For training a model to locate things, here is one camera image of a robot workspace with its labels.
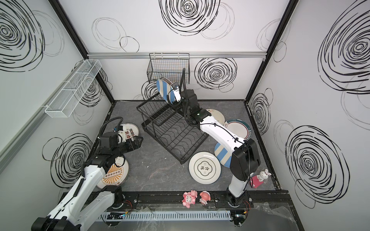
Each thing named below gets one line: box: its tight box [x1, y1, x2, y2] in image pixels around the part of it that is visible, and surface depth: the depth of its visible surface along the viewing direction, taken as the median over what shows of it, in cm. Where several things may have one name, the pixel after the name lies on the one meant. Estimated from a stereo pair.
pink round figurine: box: [199, 190, 212, 206], surface depth 75 cm
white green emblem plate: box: [188, 151, 222, 185], surface depth 86 cm
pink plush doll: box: [182, 189, 198, 209], surface depth 74 cm
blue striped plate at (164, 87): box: [156, 79, 174, 105], surface depth 85 cm
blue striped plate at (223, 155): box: [213, 142, 232, 168], surface depth 91 cm
